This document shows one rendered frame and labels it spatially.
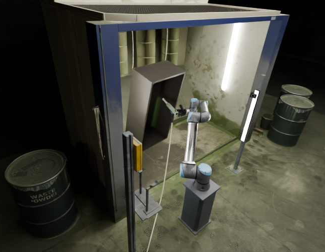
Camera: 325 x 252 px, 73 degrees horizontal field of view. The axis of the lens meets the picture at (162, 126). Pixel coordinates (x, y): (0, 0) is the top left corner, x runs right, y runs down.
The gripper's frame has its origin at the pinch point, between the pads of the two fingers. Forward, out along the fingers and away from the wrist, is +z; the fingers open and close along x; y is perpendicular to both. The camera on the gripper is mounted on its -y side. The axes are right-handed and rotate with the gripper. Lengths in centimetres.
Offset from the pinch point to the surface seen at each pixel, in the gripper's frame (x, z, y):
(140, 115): 2.9, 42.6, 1.6
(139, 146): -111, 79, -39
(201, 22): -26, -8, -113
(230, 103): 75, -164, 43
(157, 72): 8, 22, -53
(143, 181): -8, 39, 109
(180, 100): 155, -96, 66
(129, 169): -110, 87, -18
